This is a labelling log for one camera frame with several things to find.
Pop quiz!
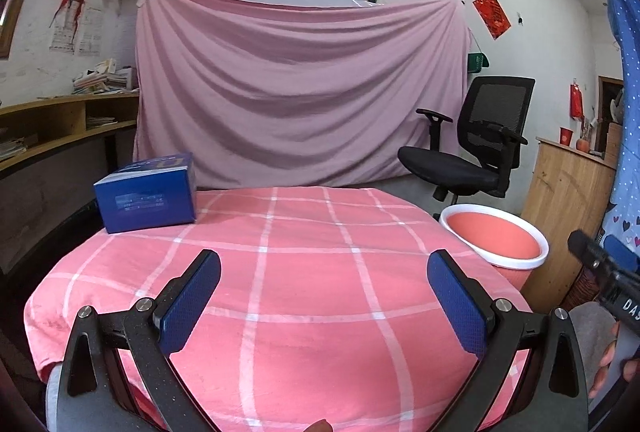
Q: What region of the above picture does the red trash bin white rim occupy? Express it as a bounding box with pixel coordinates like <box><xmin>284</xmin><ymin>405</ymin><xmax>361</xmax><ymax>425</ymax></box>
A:
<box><xmin>439</xmin><ymin>204</ymin><xmax>549</xmax><ymax>291</ymax></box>

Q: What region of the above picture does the person's right hand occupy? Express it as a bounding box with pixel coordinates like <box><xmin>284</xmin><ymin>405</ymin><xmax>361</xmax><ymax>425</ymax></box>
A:
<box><xmin>587</xmin><ymin>321</ymin><xmax>640</xmax><ymax>401</ymax></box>

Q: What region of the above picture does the blue dotted curtain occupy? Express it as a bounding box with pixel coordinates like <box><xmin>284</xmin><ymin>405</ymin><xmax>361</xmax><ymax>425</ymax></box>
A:
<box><xmin>584</xmin><ymin>0</ymin><xmax>640</xmax><ymax>263</ymax></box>

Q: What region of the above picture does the wooden cabinet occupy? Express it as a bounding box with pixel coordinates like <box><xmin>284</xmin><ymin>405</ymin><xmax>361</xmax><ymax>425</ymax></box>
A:
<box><xmin>521</xmin><ymin>138</ymin><xmax>616</xmax><ymax>313</ymax></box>

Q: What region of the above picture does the red paper cup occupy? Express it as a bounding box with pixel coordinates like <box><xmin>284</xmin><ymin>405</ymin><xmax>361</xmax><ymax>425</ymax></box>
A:
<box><xmin>560</xmin><ymin>128</ymin><xmax>573</xmax><ymax>146</ymax></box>

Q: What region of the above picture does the black office chair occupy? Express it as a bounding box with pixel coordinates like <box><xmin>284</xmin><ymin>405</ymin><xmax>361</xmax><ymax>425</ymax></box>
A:
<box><xmin>397</xmin><ymin>76</ymin><xmax>535</xmax><ymax>204</ymax></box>

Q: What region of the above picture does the blue cardboard box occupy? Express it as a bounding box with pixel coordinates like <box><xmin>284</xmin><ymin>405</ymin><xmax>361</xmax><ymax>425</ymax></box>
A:
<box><xmin>93</xmin><ymin>154</ymin><xmax>196</xmax><ymax>234</ymax></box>

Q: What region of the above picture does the green object behind sheet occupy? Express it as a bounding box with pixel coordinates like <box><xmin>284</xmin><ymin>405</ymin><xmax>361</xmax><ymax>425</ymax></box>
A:
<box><xmin>466</xmin><ymin>52</ymin><xmax>490</xmax><ymax>74</ymax></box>

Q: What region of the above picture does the pink checked tablecloth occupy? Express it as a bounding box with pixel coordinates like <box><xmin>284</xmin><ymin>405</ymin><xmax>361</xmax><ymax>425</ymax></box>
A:
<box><xmin>24</xmin><ymin>187</ymin><xmax>526</xmax><ymax>431</ymax></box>

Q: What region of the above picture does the wooden curved shelf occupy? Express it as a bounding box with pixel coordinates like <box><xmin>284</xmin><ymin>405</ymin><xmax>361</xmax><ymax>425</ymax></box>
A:
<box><xmin>1</xmin><ymin>93</ymin><xmax>139</xmax><ymax>178</ymax></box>

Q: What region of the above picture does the stack of books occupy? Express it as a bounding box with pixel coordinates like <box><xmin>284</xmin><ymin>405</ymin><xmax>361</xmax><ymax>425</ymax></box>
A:
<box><xmin>72</xmin><ymin>58</ymin><xmax>138</xmax><ymax>95</ymax></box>

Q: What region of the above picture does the pink hanging sheet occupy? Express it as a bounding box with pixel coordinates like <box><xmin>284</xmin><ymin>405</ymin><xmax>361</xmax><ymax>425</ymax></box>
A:
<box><xmin>134</xmin><ymin>0</ymin><xmax>471</xmax><ymax>189</ymax></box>

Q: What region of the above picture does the red paper wall sign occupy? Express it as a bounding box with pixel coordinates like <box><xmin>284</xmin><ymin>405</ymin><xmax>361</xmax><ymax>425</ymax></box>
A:
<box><xmin>473</xmin><ymin>0</ymin><xmax>511</xmax><ymax>40</ymax></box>

